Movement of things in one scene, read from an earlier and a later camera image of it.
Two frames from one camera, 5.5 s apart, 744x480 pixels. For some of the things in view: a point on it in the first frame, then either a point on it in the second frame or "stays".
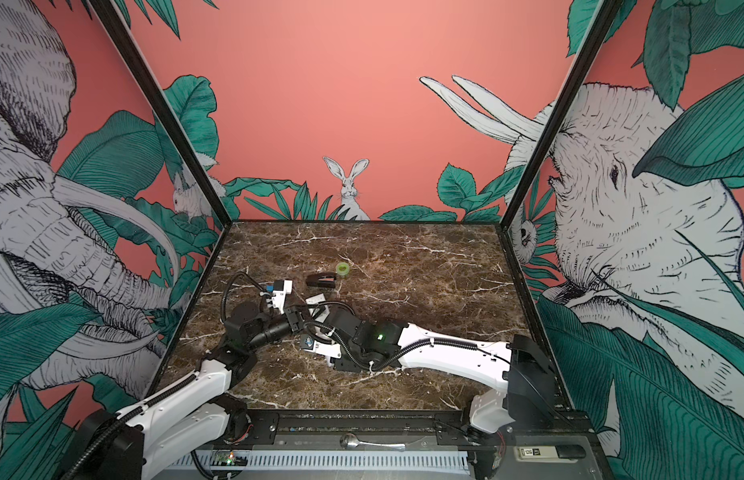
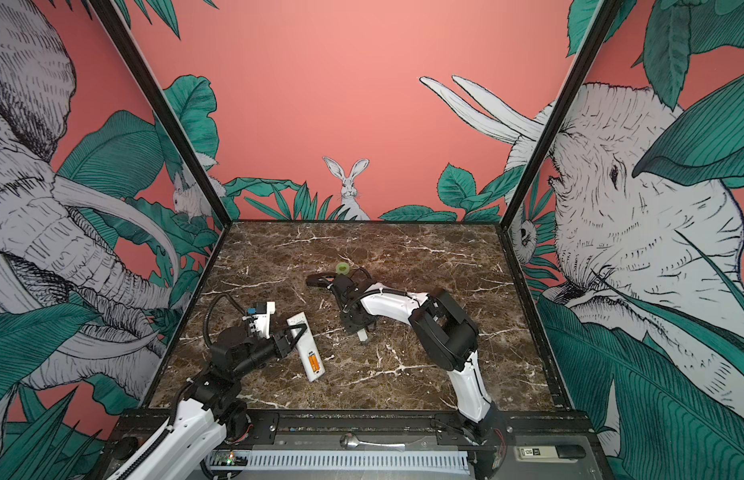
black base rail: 411,428 stays
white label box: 549,453 stays
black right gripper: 346,367 -> 348,325
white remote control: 323,345 -> 306,348
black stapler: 322,279 stays
